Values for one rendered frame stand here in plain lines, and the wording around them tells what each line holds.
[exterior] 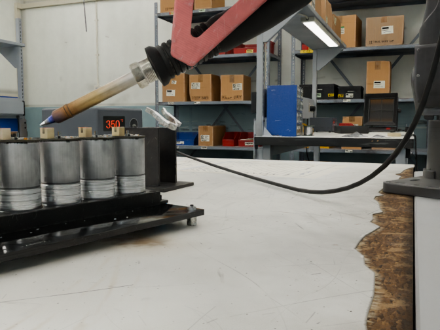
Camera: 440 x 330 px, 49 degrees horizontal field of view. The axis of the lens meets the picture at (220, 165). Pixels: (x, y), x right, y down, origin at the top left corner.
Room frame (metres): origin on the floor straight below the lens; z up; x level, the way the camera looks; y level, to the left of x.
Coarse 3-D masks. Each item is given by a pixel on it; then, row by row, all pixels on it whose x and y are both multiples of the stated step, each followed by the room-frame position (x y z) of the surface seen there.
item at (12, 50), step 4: (0, 48) 3.45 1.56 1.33; (4, 48) 3.43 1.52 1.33; (8, 48) 3.42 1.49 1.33; (12, 48) 3.41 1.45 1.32; (0, 52) 3.45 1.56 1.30; (4, 52) 3.43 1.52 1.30; (8, 52) 3.42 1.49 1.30; (12, 52) 3.41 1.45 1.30; (4, 56) 3.44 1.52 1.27; (8, 56) 3.42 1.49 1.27; (12, 56) 3.41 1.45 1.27; (8, 60) 3.42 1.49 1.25; (12, 60) 3.41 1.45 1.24; (16, 60) 3.39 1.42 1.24; (12, 64) 3.41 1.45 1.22; (16, 64) 3.39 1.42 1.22; (16, 68) 3.41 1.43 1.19; (20, 120) 3.35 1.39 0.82; (24, 120) 3.38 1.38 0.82; (20, 124) 3.35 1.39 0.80; (24, 124) 3.38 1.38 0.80; (20, 128) 3.35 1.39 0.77; (24, 128) 3.38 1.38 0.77; (20, 132) 3.35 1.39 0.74; (24, 132) 3.38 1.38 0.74; (20, 136) 3.34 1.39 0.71; (24, 136) 3.38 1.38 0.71
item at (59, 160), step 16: (48, 144) 0.29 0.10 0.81; (64, 144) 0.29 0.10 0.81; (48, 160) 0.29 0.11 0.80; (64, 160) 0.29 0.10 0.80; (48, 176) 0.29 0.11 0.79; (64, 176) 0.29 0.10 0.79; (80, 176) 0.31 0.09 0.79; (48, 192) 0.29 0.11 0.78; (64, 192) 0.29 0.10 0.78; (80, 192) 0.30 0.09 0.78
